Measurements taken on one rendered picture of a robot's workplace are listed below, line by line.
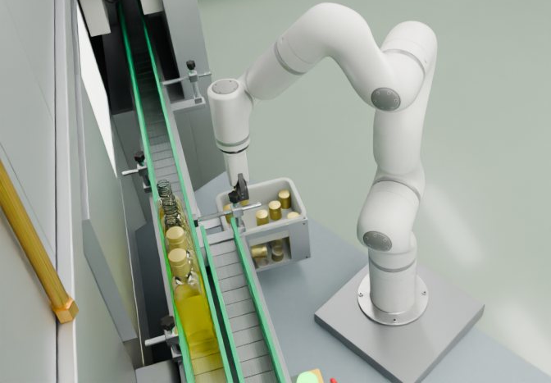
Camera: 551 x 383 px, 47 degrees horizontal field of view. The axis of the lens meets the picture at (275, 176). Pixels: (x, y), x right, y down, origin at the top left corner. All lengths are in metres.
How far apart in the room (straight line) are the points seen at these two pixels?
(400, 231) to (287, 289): 0.55
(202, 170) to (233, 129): 1.09
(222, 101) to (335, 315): 0.67
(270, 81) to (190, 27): 0.93
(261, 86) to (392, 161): 0.31
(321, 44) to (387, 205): 0.40
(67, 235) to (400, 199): 0.76
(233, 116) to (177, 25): 0.80
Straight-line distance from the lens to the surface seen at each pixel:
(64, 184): 1.03
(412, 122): 1.27
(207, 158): 2.50
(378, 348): 1.67
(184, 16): 2.17
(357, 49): 1.16
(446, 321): 1.73
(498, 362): 1.74
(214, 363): 1.37
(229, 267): 1.52
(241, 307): 1.44
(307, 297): 1.82
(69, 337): 0.83
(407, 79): 1.13
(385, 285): 1.63
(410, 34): 1.21
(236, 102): 1.41
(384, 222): 1.38
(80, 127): 1.28
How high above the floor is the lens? 2.20
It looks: 42 degrees down
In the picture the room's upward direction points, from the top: 7 degrees counter-clockwise
